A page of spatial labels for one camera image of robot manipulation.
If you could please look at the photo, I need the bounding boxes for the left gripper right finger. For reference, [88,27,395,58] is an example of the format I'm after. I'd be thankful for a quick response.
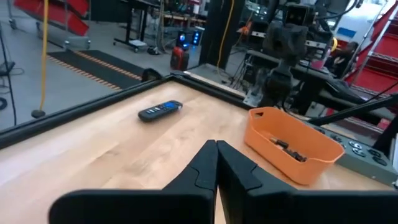
[216,140,398,224]

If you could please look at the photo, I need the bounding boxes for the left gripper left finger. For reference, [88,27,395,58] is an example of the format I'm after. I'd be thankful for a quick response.
[49,139,218,224]

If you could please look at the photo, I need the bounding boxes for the copper black battery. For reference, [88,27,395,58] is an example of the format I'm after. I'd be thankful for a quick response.
[282,147,308,163]
[269,138,290,149]

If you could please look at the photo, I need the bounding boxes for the black workbench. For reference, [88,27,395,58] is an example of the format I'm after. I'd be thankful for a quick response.
[245,49,398,108]

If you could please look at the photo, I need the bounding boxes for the orange plastic bin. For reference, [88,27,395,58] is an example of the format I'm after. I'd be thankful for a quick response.
[244,106,345,186]

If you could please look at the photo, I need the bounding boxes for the person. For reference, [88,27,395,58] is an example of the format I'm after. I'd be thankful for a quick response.
[325,41,359,78]

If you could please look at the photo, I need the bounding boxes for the black column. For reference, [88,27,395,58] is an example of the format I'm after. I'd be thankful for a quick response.
[198,0,246,71]

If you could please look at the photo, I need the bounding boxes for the black remote control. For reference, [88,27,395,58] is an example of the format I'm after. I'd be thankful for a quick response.
[137,100,183,123]

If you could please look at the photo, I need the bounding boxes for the black computer blue lights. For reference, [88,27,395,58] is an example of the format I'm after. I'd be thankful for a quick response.
[176,29,203,50]

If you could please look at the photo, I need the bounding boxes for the red rolling stairs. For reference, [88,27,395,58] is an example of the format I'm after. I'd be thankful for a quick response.
[344,1,398,125]

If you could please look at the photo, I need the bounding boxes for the red black shop vacuum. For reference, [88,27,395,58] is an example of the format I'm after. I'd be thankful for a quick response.
[170,46,190,72]

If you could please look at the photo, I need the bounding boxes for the gray power strip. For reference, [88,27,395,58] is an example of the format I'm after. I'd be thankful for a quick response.
[310,123,398,187]

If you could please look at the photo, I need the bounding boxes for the black stand with casters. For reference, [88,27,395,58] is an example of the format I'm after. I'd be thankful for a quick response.
[113,0,149,53]

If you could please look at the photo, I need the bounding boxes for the black orange striped floor mat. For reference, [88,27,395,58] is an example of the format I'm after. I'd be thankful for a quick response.
[46,49,146,91]

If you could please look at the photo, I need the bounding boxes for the black tripod stand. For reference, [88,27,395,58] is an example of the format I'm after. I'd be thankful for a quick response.
[0,21,18,127]

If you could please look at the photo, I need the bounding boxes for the red tilted shelf cart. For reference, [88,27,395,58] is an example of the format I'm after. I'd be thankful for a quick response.
[14,0,91,50]

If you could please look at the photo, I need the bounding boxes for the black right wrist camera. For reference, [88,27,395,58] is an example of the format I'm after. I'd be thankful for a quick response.
[283,2,312,26]

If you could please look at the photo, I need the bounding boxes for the yellow hanging cable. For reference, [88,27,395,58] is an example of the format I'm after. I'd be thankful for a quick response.
[216,0,236,74]
[30,0,50,119]

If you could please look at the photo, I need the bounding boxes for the black diagonal frame strut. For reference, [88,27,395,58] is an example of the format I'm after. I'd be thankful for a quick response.
[307,94,398,127]

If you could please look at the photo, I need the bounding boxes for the black frame corner brace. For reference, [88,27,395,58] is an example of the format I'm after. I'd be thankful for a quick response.
[141,67,163,83]

